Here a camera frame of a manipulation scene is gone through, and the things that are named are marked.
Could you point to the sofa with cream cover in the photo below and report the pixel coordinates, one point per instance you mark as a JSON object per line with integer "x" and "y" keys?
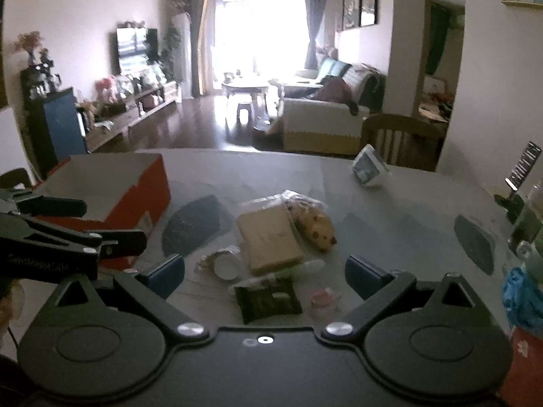
{"x": 321, "y": 111}

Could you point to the framed wall pictures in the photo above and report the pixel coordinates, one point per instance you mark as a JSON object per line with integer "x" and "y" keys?
{"x": 358, "y": 13}

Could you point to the television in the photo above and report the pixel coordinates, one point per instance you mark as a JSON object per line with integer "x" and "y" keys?
{"x": 137, "y": 47}

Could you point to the red dragon figurine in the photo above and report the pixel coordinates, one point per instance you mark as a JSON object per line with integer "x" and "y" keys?
{"x": 324, "y": 299}

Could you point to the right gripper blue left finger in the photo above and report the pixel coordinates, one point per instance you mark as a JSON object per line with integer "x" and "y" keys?
{"x": 164, "y": 278}

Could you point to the blue cabinet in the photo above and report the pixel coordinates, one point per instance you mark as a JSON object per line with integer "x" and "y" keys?
{"x": 53, "y": 121}

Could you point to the yellow spotted plush toy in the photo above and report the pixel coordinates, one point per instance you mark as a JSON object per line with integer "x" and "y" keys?
{"x": 313, "y": 223}

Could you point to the tan toast-shaped sponge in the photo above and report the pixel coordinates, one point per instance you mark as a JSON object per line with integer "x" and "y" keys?
{"x": 269, "y": 241}

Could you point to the white coffee table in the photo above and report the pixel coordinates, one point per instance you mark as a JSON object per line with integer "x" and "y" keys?
{"x": 257, "y": 89}

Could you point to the wooden tv console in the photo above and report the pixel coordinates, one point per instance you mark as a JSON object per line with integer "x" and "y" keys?
{"x": 115, "y": 119}

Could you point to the black foil packet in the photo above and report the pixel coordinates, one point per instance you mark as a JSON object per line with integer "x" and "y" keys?
{"x": 267, "y": 300}

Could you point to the phone on stand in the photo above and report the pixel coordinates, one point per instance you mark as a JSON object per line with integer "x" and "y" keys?
{"x": 514, "y": 203}

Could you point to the grey gear-pattern case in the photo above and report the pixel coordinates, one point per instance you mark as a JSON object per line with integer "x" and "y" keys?
{"x": 225, "y": 263}

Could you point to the blue plastic bag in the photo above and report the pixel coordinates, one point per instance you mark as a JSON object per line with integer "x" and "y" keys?
{"x": 522, "y": 301}

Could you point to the small white stool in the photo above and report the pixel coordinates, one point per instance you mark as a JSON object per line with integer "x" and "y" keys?
{"x": 244, "y": 109}

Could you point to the potted green plant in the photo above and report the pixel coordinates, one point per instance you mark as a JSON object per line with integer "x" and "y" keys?
{"x": 171, "y": 43}

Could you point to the red cardboard box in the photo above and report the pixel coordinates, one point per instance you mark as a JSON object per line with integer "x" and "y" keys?
{"x": 123, "y": 191}

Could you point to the white tissue pack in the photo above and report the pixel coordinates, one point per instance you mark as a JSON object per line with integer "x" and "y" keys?
{"x": 369, "y": 167}

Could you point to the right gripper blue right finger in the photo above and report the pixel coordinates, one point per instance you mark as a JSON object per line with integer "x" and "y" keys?
{"x": 364, "y": 278}

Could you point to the dark wooden chair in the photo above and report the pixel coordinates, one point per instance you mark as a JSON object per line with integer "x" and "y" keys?
{"x": 403, "y": 141}

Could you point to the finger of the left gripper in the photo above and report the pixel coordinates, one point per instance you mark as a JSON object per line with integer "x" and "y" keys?
{"x": 118, "y": 243}
{"x": 50, "y": 206}

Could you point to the white tube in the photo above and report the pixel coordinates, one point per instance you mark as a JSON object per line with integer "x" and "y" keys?
{"x": 302, "y": 270}

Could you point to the grey curtain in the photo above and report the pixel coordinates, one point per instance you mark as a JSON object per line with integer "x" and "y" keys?
{"x": 314, "y": 13}

